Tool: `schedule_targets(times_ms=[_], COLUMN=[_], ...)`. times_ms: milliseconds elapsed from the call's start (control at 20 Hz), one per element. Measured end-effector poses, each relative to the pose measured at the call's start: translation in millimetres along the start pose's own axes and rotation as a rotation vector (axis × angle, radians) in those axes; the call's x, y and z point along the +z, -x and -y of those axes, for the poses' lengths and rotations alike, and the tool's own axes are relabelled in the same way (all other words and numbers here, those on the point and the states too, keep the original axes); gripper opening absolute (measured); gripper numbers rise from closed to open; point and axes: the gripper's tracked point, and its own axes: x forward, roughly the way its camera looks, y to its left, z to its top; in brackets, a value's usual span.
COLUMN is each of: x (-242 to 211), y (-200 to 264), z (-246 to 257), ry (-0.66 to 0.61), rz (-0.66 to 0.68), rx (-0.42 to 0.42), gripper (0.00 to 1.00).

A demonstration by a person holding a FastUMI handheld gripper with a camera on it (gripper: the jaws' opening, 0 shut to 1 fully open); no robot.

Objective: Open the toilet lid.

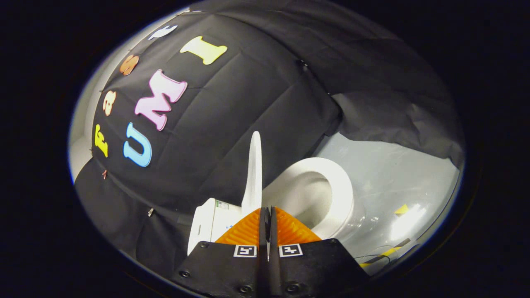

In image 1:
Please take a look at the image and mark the white toilet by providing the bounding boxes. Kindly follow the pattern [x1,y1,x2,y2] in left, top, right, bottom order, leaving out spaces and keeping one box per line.
[187,157,366,256]

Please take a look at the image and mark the black backdrop cloth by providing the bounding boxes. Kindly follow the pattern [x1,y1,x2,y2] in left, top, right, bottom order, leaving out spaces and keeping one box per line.
[74,0,465,272]

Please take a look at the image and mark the black floor cables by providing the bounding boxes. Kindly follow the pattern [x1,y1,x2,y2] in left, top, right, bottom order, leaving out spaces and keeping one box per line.
[357,246,414,269]

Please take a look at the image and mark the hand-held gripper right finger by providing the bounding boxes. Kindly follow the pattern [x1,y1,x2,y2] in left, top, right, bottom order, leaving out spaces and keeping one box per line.
[268,206,371,298]

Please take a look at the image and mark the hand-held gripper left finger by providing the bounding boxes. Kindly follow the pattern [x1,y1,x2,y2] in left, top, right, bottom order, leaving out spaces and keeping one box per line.
[171,207,268,298]

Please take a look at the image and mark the yellow black striped tape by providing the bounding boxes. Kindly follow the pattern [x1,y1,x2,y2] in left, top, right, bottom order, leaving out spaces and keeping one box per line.
[359,238,412,268]

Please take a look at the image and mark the white toilet lid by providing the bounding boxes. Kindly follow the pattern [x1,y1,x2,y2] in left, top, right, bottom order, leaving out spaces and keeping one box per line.
[241,131,264,216]

